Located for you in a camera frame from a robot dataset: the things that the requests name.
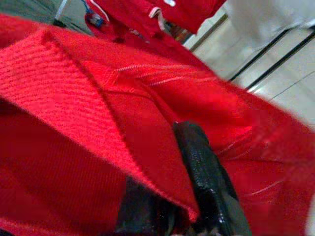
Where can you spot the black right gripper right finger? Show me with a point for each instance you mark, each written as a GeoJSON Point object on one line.
{"type": "Point", "coordinates": [204, 167]}

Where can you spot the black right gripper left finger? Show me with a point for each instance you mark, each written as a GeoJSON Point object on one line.
{"type": "Point", "coordinates": [147, 216]}

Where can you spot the plain red shirt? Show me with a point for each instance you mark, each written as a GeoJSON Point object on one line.
{"type": "Point", "coordinates": [73, 86]}

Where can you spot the thin blue clothes hanger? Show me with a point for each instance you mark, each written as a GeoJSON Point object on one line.
{"type": "Point", "coordinates": [94, 18]}

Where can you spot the red FILA T-shirt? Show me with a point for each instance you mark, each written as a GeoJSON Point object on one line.
{"type": "Point", "coordinates": [197, 14]}

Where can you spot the white T-shirt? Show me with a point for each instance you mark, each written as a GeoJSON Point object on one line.
{"type": "Point", "coordinates": [265, 17]}

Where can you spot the red polo shirt white trim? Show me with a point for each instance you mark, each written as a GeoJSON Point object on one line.
{"type": "Point", "coordinates": [128, 14]}

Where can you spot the metal clothes rack black frame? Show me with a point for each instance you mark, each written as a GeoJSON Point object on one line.
{"type": "Point", "coordinates": [283, 59]}

